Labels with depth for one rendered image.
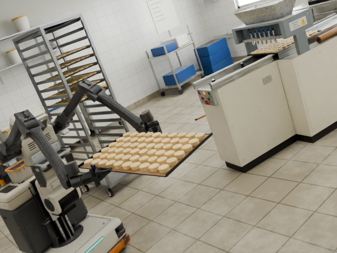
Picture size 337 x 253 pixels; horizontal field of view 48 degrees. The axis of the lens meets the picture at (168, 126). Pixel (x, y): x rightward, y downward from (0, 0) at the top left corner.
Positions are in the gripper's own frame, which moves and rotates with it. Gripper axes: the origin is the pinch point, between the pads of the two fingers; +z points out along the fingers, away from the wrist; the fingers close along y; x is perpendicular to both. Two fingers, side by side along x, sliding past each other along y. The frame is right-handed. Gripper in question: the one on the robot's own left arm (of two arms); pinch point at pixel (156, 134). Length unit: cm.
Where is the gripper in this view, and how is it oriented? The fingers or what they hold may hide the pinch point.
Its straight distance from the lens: 211.2
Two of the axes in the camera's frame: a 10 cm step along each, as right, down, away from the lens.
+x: -9.4, 3.4, -0.4
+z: 1.5, 2.9, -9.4
